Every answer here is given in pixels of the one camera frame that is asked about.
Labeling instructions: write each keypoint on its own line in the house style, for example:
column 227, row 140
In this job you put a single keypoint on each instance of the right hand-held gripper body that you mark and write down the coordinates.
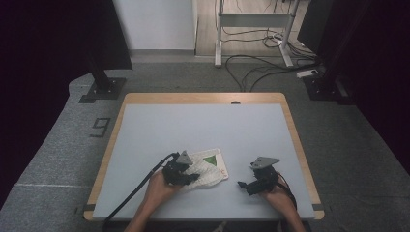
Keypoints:
column 266, row 179

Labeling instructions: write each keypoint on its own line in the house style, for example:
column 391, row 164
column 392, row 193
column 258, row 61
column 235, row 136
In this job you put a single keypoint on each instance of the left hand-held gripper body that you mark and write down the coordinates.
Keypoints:
column 175, row 172

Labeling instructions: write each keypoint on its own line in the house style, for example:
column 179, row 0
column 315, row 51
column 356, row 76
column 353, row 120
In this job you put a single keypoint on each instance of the caterpillar picture book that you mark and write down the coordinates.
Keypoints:
column 214, row 159

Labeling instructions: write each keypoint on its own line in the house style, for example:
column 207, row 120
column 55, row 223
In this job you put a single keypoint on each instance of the person's right hand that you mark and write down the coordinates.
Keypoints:
column 280, row 201

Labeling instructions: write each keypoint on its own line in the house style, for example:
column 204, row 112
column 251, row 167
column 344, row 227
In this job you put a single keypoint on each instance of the person's left hand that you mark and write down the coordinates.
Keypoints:
column 158, row 193

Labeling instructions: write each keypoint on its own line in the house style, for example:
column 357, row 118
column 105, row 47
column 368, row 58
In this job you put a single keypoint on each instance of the light grey table mat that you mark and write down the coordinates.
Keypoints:
column 209, row 122

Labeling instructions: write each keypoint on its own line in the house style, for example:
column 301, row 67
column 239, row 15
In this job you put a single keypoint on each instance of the black tape piece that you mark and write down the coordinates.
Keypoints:
column 317, row 207
column 89, row 207

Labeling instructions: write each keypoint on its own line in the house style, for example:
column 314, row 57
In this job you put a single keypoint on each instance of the wooden table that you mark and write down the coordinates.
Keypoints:
column 193, row 98

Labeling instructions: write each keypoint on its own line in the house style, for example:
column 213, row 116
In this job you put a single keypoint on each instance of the black stand with long base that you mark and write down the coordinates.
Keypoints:
column 325, row 87

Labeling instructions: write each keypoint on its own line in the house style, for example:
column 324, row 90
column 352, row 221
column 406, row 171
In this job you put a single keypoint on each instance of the black stand with square base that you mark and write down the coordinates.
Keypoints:
column 103, row 88

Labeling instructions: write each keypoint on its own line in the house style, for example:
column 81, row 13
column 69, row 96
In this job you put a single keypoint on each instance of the white power strip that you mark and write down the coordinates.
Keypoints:
column 307, row 73

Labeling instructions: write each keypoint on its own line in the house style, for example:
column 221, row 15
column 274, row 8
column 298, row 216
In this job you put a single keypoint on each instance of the dark curtain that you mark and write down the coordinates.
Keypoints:
column 380, row 64
column 38, row 80

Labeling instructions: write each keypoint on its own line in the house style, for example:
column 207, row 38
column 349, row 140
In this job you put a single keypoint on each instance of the white metal desk frame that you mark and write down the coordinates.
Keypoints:
column 251, row 19

